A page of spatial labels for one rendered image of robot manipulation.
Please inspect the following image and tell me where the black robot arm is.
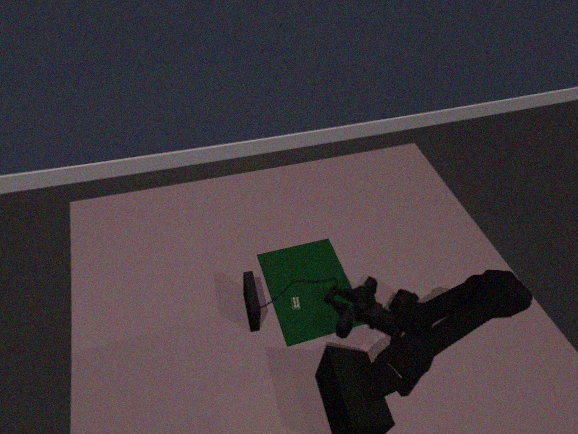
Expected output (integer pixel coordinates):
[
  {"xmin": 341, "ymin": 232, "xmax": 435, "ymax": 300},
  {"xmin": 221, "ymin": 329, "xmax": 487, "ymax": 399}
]
[{"xmin": 353, "ymin": 270, "xmax": 533, "ymax": 401}]

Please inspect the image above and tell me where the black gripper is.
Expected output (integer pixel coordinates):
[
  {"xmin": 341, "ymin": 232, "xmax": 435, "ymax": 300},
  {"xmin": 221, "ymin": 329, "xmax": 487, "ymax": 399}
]
[{"xmin": 327, "ymin": 276, "xmax": 386, "ymax": 338}]

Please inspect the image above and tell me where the green circuit board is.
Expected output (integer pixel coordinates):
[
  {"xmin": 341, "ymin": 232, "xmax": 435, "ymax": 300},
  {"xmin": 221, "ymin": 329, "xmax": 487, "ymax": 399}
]
[{"xmin": 257, "ymin": 238, "xmax": 352, "ymax": 347}]

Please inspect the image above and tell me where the black cable with plug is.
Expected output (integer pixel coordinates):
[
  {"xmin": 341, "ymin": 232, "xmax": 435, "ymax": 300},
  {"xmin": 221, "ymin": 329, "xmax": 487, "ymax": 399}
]
[{"xmin": 260, "ymin": 278, "xmax": 338, "ymax": 308}]

